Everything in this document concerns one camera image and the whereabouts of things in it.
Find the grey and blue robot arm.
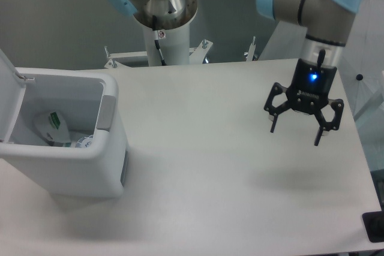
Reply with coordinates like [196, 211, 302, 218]
[108, 0, 361, 137]

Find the black device at table edge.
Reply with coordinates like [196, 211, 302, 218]
[362, 211, 383, 243]

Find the white metal base frame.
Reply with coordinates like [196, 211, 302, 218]
[103, 36, 259, 70]

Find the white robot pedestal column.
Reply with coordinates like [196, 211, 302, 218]
[131, 0, 199, 67]

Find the white open trash can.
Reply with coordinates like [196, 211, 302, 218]
[1, 55, 128, 197]

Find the white paper bag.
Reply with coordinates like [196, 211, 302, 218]
[33, 111, 71, 147]

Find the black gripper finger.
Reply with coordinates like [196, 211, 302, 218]
[313, 98, 345, 147]
[263, 82, 290, 134]

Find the crushed clear plastic bottle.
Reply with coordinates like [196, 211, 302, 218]
[74, 135, 94, 148]

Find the black cable on pedestal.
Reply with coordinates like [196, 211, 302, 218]
[151, 15, 167, 67]

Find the white umbrella with lettering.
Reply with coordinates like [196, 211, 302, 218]
[259, 0, 384, 161]

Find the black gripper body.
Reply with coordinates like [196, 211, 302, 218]
[286, 59, 337, 115]

